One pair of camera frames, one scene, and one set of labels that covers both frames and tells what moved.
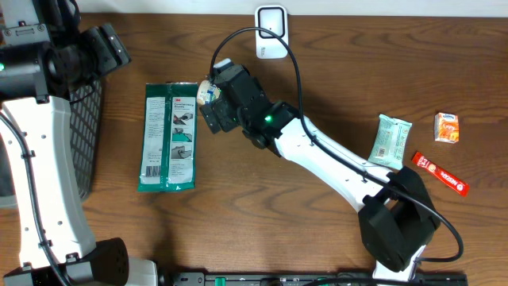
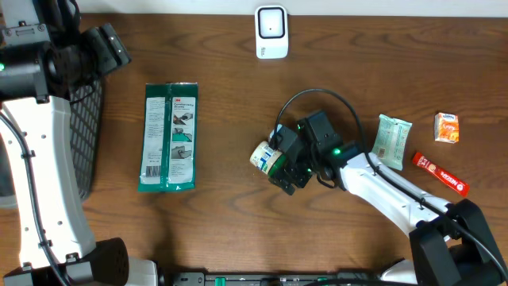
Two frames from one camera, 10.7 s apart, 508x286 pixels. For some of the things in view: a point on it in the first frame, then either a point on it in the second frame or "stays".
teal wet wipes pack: (389, 141) stays
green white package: (168, 136) stays
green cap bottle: (207, 92) -> (263, 158)
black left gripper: (113, 51) stays
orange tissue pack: (446, 128) stays
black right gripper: (219, 108) -> (288, 168)
